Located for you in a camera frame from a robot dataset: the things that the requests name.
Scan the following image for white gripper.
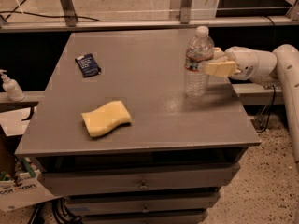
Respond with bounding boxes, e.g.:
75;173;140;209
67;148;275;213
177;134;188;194
205;46;258;80

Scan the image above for clear plastic water bottle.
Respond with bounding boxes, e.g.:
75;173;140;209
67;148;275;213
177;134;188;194
184;26;214;98

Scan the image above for yellow sponge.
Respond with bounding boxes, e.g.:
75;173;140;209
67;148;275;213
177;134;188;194
81;101;132;137

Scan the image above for white pump dispenser bottle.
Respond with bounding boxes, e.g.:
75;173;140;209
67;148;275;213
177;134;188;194
0;69;25;102

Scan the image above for black cable on floor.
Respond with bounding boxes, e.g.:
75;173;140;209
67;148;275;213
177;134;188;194
0;0;101;22

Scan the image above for dark blue snack packet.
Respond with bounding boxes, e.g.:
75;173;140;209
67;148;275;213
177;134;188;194
75;53;101;77

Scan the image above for white paper sheet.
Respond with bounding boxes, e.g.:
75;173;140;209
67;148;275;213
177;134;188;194
0;106;36;136

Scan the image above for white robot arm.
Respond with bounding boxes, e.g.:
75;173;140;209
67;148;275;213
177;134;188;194
204;44;299;171

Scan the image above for grey drawer cabinet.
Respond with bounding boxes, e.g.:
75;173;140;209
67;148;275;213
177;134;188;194
16;29;260;224

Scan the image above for metal frame rail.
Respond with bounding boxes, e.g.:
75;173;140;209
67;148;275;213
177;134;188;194
0;0;299;33

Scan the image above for black cables under cabinet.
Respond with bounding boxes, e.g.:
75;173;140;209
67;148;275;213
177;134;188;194
27;198;82;224

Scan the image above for white cardboard box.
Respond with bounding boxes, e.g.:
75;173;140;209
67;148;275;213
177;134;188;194
0;171;56;212

